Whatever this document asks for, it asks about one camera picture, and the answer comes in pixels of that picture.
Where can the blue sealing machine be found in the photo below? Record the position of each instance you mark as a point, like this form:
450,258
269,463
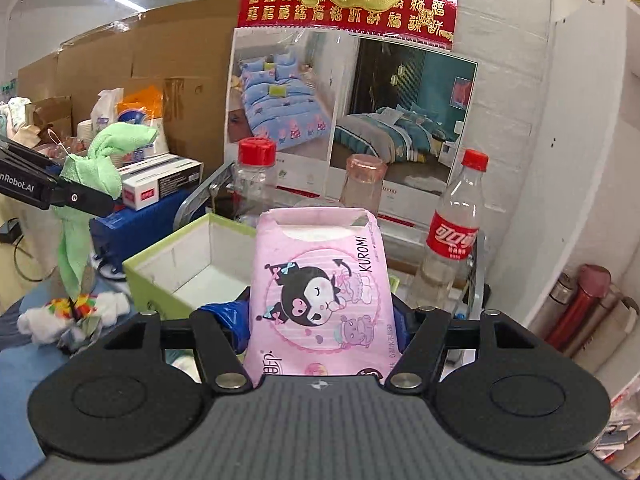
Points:
140,230

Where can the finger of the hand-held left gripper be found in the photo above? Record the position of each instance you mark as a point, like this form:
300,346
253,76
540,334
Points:
82,200

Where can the orange and white tissue pack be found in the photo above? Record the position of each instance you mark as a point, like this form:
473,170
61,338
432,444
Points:
145,120

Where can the small brown cardboard box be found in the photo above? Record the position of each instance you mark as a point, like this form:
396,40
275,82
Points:
50,115

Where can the green towel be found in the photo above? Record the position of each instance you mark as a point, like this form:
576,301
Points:
107,160

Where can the large cardboard sheet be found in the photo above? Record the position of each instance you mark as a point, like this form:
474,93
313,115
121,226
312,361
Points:
150,45

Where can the green cardboard box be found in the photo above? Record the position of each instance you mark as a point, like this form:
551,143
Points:
150,272

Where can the cola bottle with red label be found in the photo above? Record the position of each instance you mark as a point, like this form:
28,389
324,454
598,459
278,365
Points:
450,245

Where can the red thermos bottle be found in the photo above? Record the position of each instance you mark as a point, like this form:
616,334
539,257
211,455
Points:
582,305

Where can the bedding wall poster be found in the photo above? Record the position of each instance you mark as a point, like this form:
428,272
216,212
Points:
395,125

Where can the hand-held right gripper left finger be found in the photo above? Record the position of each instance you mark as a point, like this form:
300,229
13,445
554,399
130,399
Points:
227,322

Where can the white box with red label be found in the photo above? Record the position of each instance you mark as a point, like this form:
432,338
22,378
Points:
160,175

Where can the white and blue tissue pack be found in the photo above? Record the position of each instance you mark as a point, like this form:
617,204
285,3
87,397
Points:
106,110

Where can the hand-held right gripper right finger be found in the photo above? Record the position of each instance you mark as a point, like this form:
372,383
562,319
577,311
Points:
400,327

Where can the black power adapter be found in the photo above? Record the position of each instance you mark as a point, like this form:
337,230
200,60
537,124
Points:
9,232

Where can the blue printed cloth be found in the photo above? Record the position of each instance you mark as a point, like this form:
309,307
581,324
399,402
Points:
17,390

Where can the clear jar with red lid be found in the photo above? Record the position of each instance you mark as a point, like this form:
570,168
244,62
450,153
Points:
255,175

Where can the pink cartoon tissue pack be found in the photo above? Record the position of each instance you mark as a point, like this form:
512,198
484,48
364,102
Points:
320,280

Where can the white fluffy toy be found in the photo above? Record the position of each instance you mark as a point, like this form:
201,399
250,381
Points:
40,322

